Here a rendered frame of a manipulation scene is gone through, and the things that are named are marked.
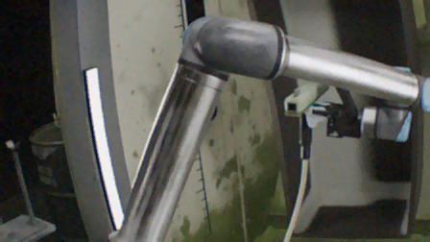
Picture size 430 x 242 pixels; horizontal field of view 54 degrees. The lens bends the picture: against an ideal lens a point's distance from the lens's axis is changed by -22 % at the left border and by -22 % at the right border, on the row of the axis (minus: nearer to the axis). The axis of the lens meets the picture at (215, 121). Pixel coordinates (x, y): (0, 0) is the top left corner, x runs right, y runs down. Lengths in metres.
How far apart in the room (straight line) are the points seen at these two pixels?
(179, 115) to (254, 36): 0.24
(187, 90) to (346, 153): 1.25
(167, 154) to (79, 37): 0.80
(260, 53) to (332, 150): 1.31
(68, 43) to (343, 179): 1.35
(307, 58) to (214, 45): 0.19
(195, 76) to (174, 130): 0.12
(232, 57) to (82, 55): 0.90
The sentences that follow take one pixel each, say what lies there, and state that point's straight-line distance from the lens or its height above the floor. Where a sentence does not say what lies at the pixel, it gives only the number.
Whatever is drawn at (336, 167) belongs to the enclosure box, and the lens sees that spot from 2.29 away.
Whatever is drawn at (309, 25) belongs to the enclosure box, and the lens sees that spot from 2.03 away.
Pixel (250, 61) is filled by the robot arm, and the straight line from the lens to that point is 0.99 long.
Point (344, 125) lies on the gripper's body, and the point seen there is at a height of 1.07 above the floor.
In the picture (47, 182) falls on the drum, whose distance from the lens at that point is 2.66.
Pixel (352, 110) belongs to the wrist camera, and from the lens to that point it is 1.43.
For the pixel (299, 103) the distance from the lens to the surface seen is 1.37.
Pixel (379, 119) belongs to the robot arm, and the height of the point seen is 1.09.
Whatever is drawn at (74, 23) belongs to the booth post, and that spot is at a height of 1.46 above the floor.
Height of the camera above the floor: 1.46
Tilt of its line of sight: 14 degrees down
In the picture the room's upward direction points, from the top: 7 degrees counter-clockwise
